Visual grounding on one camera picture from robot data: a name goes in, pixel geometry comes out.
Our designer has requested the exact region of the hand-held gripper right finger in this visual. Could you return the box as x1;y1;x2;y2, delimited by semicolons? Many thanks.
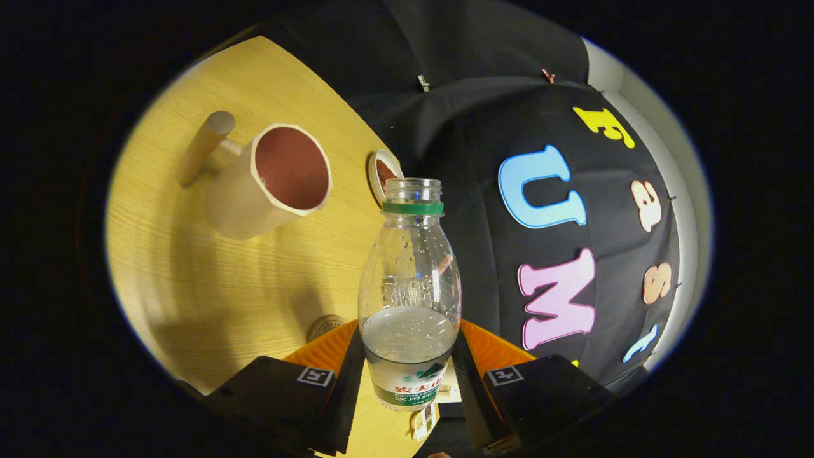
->
453;319;614;455

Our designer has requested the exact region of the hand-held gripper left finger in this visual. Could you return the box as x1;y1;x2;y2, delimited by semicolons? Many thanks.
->
191;320;366;457

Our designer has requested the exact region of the round cork coaster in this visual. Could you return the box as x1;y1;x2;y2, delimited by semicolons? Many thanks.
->
307;315;347;344

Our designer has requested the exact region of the clear plastic juice bottle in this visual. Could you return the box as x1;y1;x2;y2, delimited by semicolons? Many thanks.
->
357;178;463;412

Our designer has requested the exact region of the cream cup with wooden handle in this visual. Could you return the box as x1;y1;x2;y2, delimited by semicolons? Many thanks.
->
180;111;333;241

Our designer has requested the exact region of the white divided seed dish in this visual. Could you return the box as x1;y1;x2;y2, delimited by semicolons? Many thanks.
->
410;407;439;443

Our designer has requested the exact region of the wooden table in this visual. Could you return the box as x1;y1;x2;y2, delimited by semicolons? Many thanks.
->
105;35;462;458

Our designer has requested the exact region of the white round plate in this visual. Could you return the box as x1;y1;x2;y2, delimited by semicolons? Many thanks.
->
368;149;404;205

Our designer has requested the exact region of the black backdrop cloth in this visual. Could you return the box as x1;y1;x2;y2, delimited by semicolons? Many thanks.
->
216;0;684;458

